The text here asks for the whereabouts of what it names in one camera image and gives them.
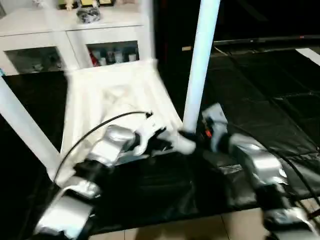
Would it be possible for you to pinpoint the black work mat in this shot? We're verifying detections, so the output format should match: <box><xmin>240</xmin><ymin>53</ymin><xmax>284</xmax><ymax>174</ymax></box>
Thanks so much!
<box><xmin>0</xmin><ymin>45</ymin><xmax>320</xmax><ymax>236</ymax></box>

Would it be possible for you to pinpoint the red bottle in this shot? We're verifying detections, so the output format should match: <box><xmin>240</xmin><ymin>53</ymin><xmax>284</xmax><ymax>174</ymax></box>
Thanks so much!
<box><xmin>90</xmin><ymin>48</ymin><xmax>99</xmax><ymax>67</ymax></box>

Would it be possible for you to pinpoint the black tripod stand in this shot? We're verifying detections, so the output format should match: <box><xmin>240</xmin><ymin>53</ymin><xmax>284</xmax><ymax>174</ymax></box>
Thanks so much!
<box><xmin>307</xmin><ymin>207</ymin><xmax>320</xmax><ymax>221</ymax></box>

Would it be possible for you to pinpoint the dark bundle on cabinet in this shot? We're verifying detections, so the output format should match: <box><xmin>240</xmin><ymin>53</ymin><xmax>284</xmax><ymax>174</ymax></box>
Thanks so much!
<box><xmin>76</xmin><ymin>7</ymin><xmax>102</xmax><ymax>25</ymax></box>

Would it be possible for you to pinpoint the white glass-door cabinet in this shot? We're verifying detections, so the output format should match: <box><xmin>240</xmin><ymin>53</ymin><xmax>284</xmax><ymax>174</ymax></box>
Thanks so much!
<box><xmin>0</xmin><ymin>5</ymin><xmax>156</xmax><ymax>76</ymax></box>

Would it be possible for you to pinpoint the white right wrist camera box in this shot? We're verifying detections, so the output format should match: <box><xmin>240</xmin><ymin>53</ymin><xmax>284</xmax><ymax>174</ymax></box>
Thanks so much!
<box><xmin>201</xmin><ymin>103</ymin><xmax>229</xmax><ymax>133</ymax></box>

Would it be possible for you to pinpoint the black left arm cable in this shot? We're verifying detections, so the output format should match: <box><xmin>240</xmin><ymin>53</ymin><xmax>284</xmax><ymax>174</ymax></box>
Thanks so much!
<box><xmin>52</xmin><ymin>111</ymin><xmax>153</xmax><ymax>186</ymax></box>

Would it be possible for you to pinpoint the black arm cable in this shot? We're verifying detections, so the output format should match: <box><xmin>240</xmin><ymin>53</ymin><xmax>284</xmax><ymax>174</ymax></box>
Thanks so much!
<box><xmin>52</xmin><ymin>111</ymin><xmax>153</xmax><ymax>186</ymax></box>
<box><xmin>225</xmin><ymin>131</ymin><xmax>320</xmax><ymax>211</ymax></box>

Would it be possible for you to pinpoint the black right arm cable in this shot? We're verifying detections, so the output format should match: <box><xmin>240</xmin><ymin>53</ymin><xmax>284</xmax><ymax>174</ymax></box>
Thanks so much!
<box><xmin>225</xmin><ymin>131</ymin><xmax>320</xmax><ymax>211</ymax></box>

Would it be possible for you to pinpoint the dark metal rail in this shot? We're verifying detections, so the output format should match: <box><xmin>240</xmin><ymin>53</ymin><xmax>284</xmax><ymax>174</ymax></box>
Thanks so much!
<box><xmin>215</xmin><ymin>35</ymin><xmax>320</xmax><ymax>48</ymax></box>

